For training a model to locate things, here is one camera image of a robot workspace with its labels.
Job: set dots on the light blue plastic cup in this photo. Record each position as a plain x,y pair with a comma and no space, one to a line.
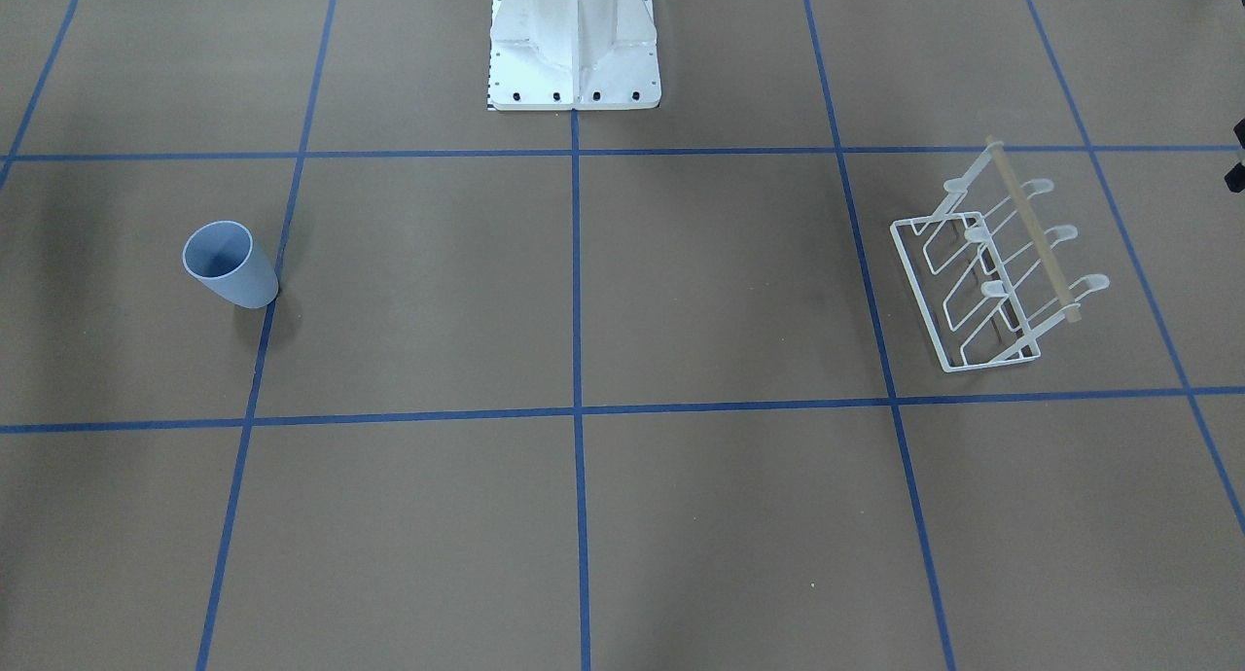
226,258

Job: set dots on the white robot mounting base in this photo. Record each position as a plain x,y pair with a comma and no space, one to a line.
548,55

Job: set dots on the black object at edge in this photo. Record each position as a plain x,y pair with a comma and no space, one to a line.
1235,176

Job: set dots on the white wire cup rack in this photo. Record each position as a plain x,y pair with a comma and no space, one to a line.
983,267

